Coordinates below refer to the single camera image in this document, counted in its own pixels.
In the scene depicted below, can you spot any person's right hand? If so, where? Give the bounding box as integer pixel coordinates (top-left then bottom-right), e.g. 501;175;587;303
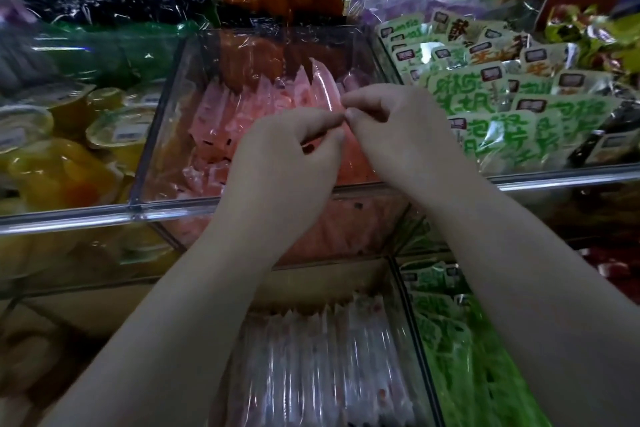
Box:
342;83;472;207

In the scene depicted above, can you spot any person's left hand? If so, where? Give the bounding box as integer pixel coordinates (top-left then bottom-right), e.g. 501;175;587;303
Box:
215;106;347;264

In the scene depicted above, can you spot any pile of pink jelly sticks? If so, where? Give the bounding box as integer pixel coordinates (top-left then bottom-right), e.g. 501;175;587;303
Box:
165;59;403;265

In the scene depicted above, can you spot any single pink snack packet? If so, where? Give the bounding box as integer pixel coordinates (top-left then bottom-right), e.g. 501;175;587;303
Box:
306;58;350;143

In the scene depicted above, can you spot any pile of pale green snacks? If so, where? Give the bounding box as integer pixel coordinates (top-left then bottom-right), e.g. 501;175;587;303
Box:
375;11;627;179

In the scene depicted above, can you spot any pile of white jelly sticks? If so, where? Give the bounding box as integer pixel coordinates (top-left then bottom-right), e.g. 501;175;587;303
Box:
224;294;417;427

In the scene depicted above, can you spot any pile of golden snack packets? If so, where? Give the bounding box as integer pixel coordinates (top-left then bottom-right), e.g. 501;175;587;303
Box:
545;3;640;75

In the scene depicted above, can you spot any person's right forearm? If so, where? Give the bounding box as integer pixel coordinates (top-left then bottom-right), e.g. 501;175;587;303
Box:
425;166;640;427

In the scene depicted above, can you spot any person's left forearm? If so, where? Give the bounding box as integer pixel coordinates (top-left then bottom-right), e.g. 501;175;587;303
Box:
40;222;293;427

